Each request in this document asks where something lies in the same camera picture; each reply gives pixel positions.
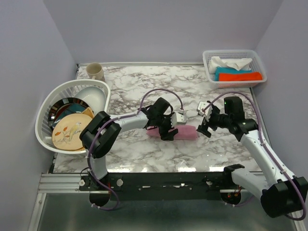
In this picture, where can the dark striped rim plate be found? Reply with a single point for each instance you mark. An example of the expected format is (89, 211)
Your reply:
(60, 108)

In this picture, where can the orange folded t shirt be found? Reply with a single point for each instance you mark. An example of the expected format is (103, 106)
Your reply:
(253, 76)

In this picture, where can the white oval dish basket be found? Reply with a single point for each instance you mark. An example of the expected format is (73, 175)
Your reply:
(68, 89)

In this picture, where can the beige bird pattern plate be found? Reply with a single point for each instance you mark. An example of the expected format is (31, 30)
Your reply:
(65, 135)

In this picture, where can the teal ceramic plate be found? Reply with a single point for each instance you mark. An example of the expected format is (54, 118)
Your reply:
(71, 109)

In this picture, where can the white folded t shirt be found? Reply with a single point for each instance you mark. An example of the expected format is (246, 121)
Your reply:
(237, 64)

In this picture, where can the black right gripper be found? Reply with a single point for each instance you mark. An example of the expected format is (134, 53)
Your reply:
(203, 127)

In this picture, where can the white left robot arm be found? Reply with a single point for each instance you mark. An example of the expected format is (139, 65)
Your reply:
(101, 133)

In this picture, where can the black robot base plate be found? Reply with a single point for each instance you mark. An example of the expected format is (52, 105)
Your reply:
(165, 186)

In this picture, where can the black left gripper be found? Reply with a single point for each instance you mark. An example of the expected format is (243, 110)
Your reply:
(164, 134)

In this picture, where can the beige ceramic mug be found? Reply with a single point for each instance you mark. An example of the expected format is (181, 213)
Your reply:
(95, 71)

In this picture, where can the teal folded t shirt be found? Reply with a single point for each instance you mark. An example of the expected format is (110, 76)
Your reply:
(224, 70)

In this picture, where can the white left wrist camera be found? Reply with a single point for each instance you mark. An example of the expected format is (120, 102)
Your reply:
(178, 119)

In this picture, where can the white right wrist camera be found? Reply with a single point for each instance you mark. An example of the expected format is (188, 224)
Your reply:
(204, 108)

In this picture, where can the pink t shirt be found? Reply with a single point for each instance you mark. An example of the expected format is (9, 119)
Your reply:
(185, 132)

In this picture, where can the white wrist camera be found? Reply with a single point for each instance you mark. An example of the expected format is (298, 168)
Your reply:
(178, 119)
(204, 108)

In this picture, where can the tan scalloped dish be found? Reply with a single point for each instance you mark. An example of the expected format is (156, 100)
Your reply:
(88, 112)

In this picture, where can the aluminium frame rail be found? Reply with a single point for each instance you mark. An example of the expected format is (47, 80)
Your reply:
(63, 207)

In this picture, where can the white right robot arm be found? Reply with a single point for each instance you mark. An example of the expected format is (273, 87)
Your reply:
(280, 191)

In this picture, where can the white ceramic bowl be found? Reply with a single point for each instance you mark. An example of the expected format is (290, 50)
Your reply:
(94, 97)

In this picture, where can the white plastic mesh basket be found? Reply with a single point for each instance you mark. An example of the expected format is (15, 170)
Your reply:
(255, 65)

